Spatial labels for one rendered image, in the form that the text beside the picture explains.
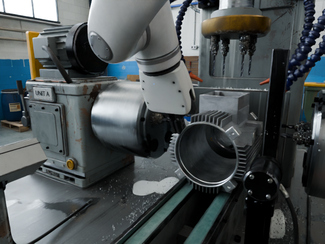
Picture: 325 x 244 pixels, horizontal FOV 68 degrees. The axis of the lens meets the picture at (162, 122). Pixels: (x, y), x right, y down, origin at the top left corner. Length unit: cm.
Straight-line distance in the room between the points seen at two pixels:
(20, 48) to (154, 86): 614
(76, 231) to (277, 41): 82
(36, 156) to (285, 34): 77
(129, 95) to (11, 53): 578
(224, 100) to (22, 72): 611
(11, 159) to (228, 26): 53
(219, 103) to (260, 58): 33
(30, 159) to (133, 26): 31
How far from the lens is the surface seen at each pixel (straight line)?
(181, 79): 45
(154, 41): 41
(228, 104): 61
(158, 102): 50
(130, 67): 729
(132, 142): 72
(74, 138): 87
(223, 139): 82
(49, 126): 94
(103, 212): 78
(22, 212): 86
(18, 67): 649
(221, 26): 65
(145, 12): 31
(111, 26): 33
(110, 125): 75
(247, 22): 65
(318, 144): 56
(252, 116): 71
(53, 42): 96
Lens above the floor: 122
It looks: 13 degrees down
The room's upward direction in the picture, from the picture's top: straight up
